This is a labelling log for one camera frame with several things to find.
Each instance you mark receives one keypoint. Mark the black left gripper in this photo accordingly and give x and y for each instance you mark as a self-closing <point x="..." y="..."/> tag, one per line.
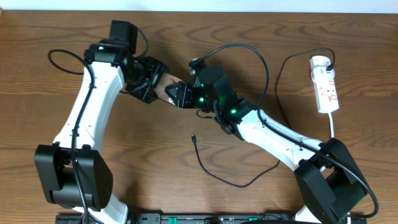
<point x="148" y="80"/>

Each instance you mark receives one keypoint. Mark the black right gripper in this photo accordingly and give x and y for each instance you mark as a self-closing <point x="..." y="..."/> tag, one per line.
<point x="183" y="90"/>

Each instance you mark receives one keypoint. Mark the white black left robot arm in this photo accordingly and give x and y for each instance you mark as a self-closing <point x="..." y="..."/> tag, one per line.
<point x="71" y="170"/>

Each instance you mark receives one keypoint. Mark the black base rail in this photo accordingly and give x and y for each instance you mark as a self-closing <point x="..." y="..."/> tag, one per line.
<point x="148" y="218"/>

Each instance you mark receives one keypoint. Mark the white power strip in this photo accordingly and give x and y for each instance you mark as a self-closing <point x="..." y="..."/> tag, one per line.
<point x="325" y="90"/>

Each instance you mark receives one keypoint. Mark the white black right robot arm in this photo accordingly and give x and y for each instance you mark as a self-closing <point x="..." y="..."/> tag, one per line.
<point x="329" y="180"/>

